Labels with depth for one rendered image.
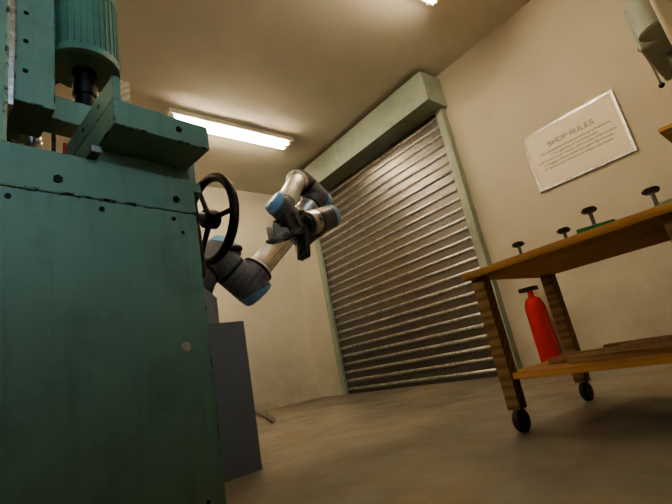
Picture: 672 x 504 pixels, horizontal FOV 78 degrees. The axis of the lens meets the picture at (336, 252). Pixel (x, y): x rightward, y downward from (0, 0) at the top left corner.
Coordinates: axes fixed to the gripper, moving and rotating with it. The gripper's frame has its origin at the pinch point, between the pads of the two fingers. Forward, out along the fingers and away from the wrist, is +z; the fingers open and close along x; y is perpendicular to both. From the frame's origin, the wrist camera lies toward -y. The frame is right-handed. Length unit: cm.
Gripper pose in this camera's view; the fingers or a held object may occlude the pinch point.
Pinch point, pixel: (270, 242)
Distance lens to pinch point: 134.1
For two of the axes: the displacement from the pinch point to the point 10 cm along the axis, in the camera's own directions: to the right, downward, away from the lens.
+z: -5.7, 2.5, -7.8
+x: 7.1, -3.2, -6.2
